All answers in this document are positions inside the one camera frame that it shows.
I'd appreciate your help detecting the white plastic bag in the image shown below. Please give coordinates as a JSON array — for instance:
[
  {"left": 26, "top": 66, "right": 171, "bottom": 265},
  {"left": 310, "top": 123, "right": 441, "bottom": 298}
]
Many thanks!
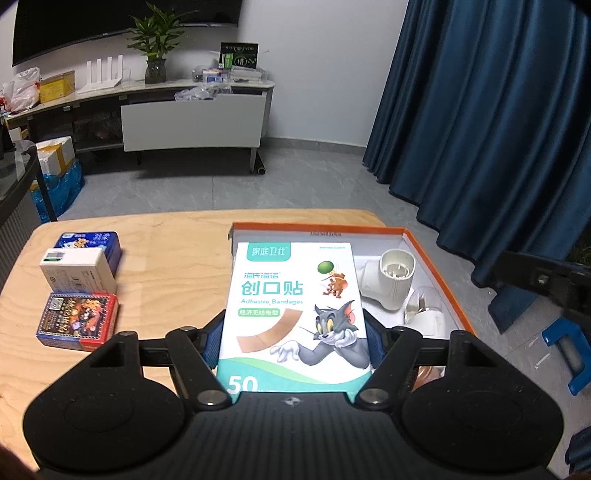
[{"left": 2, "top": 67, "right": 41, "bottom": 113}]

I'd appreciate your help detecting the black glass table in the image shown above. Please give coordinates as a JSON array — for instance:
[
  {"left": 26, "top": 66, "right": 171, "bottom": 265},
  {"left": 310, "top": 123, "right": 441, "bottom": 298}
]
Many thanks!
[{"left": 0, "top": 138, "right": 58, "bottom": 296}]

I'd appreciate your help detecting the potted plant in glass vase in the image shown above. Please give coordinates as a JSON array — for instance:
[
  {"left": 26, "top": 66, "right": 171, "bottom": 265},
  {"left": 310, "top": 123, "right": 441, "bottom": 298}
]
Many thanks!
[{"left": 127, "top": 2, "right": 200, "bottom": 85}]

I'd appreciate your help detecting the white box with barcode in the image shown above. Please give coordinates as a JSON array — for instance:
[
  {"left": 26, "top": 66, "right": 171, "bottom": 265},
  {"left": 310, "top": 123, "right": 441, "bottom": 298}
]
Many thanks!
[{"left": 39, "top": 248, "right": 117, "bottom": 296}]

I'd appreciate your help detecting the orange-rimmed white cardboard box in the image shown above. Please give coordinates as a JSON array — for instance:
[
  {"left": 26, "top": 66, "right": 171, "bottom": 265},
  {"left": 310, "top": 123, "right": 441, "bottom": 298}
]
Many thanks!
[{"left": 227, "top": 222, "right": 478, "bottom": 386}]

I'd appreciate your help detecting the white router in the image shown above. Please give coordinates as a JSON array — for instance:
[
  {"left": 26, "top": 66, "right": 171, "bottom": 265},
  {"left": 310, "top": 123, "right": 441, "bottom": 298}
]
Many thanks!
[{"left": 76, "top": 54, "right": 124, "bottom": 95}]

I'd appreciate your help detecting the blue plastic bag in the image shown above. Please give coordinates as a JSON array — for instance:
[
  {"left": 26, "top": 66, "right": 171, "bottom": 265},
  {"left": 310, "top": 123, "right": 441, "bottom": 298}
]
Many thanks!
[{"left": 30, "top": 159, "right": 86, "bottom": 225}]

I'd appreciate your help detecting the black television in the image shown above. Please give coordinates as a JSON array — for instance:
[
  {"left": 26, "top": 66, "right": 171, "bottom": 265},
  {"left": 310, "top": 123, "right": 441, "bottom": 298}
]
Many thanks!
[{"left": 11, "top": 0, "right": 243, "bottom": 68}]

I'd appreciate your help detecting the clear plastic packets clutter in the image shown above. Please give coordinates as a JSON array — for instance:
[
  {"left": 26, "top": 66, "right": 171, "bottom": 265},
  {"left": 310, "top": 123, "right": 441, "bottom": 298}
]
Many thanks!
[{"left": 174, "top": 65, "right": 269, "bottom": 103}]

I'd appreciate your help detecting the playing card box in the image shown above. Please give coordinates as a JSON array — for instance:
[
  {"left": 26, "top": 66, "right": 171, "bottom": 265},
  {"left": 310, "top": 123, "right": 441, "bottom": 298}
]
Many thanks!
[{"left": 36, "top": 292, "right": 120, "bottom": 353}]

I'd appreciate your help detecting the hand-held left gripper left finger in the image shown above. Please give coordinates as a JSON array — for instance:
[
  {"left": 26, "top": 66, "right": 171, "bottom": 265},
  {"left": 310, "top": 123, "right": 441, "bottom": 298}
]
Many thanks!
[{"left": 90, "top": 313, "right": 232, "bottom": 413}]

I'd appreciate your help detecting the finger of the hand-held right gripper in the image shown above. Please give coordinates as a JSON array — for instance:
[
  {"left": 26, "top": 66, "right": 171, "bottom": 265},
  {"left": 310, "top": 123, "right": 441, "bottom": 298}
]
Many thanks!
[{"left": 492, "top": 251, "right": 591, "bottom": 319}]

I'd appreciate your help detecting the white tv cabinet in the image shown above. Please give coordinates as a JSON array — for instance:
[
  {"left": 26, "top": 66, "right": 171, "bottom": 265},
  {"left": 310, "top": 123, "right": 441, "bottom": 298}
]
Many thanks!
[{"left": 4, "top": 78, "right": 276, "bottom": 176}]

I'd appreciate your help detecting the yellow box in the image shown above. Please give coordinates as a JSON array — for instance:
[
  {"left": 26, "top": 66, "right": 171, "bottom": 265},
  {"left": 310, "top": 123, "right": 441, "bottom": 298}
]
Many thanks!
[{"left": 39, "top": 71, "right": 76, "bottom": 103}]

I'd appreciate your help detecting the blue plastic stool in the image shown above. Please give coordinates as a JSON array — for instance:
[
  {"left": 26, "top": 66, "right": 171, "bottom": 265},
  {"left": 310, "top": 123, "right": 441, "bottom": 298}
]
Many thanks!
[{"left": 542, "top": 318, "right": 591, "bottom": 398}]

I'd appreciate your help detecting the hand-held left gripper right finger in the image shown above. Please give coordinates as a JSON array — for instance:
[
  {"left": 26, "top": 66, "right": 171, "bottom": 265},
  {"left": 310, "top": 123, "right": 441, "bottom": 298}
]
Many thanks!
[{"left": 355, "top": 313, "right": 502, "bottom": 411}]

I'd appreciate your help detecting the white plug-in heater with bottle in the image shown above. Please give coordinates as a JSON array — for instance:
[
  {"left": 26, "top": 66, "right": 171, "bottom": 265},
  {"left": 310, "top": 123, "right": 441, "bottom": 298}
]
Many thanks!
[{"left": 403, "top": 286, "right": 447, "bottom": 339}]

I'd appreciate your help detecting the black and green box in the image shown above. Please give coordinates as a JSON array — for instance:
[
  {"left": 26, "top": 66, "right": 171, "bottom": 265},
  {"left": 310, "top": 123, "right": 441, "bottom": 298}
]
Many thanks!
[{"left": 219, "top": 42, "right": 260, "bottom": 71}]

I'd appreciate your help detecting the green cartoon bandage box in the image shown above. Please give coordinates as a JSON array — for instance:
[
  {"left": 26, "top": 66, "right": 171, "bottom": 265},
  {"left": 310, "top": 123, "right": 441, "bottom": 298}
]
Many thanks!
[{"left": 216, "top": 241, "right": 373, "bottom": 394}]

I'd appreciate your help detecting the blue curtain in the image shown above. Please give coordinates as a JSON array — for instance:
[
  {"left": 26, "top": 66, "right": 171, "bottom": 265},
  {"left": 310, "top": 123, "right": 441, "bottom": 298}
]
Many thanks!
[{"left": 362, "top": 0, "right": 591, "bottom": 334}]

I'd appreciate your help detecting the blue cartoon box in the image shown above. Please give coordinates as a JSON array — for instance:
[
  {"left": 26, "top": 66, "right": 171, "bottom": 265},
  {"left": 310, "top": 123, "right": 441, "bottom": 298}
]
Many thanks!
[{"left": 54, "top": 231, "right": 122, "bottom": 274}]

